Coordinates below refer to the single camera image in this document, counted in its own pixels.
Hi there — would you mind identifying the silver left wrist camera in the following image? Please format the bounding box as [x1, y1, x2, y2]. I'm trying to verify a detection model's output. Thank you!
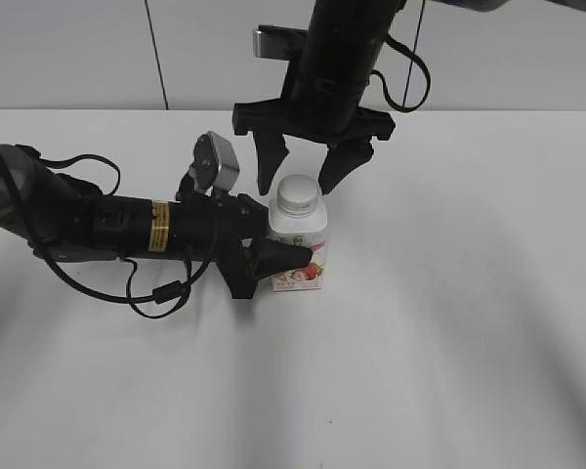
[189, 131, 240, 192]

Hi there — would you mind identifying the white yogurt bottle strawberry label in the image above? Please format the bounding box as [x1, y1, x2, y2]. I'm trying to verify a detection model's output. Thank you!
[269, 196, 328, 292]

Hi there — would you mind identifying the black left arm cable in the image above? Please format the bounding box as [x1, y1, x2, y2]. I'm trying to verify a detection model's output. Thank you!
[0, 153, 211, 320]

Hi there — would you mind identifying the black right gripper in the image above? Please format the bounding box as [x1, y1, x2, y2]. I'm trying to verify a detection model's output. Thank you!
[232, 60, 396, 194]

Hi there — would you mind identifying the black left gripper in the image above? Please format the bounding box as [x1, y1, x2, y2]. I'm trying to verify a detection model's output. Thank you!
[168, 193, 313, 299]

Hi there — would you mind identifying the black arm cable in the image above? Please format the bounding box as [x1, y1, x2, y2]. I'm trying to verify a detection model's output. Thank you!
[0, 153, 211, 320]
[370, 33, 432, 113]

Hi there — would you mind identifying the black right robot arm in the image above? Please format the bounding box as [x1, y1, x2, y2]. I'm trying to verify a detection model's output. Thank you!
[231, 0, 432, 195]

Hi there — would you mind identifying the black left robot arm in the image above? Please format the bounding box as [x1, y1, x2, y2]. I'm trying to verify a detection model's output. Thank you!
[0, 131, 313, 299]

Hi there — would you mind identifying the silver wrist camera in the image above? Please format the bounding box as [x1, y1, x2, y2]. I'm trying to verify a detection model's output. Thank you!
[252, 24, 308, 62]
[189, 131, 240, 192]

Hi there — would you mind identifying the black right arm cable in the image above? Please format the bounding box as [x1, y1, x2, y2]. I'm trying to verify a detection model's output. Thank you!
[370, 33, 432, 113]

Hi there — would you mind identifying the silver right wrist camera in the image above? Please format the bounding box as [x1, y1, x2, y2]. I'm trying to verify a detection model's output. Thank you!
[252, 24, 308, 62]

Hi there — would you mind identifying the white ribbed bottle cap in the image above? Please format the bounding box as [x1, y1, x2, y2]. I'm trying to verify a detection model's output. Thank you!
[276, 174, 319, 216]

